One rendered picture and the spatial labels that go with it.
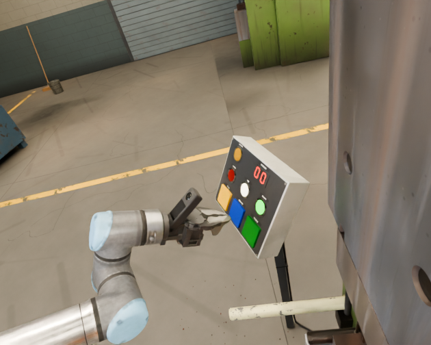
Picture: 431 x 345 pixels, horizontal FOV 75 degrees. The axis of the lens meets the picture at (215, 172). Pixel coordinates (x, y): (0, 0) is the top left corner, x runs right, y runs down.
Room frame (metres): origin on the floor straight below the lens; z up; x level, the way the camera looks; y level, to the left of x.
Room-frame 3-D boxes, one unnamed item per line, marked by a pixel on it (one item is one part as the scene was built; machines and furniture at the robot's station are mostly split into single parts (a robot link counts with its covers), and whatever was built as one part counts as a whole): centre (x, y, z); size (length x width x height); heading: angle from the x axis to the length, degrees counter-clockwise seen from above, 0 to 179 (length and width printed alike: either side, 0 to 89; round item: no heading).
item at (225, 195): (0.80, -0.01, 1.01); 0.07 x 0.05 x 0.07; 14
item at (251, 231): (0.60, -0.06, 1.01); 0.07 x 0.05 x 0.07; 14
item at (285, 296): (0.72, -0.16, 0.54); 0.04 x 0.04 x 1.08; 79
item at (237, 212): (0.70, -0.03, 1.01); 0.07 x 0.05 x 0.07; 14
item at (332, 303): (0.52, -0.11, 0.62); 0.44 x 0.05 x 0.05; 79
